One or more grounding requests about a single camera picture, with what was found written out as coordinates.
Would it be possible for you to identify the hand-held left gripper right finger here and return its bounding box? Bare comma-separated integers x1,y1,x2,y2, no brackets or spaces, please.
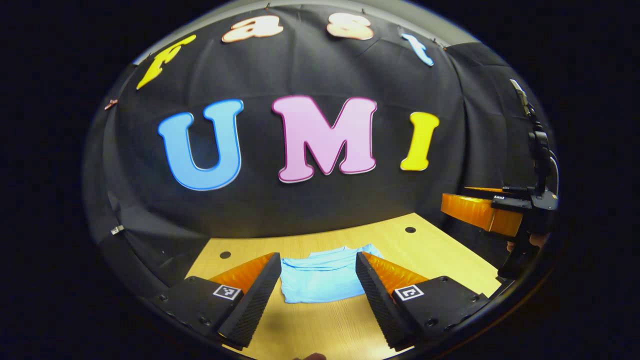
356,251,493,352

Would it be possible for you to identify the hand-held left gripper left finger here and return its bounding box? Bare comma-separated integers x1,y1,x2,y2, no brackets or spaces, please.
150,252,282,349

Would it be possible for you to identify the light blue T-shirt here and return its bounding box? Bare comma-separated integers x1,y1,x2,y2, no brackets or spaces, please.
279,243,385,304

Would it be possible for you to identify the black backdrop cloth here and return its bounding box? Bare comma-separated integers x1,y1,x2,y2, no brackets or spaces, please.
82,4,558,301

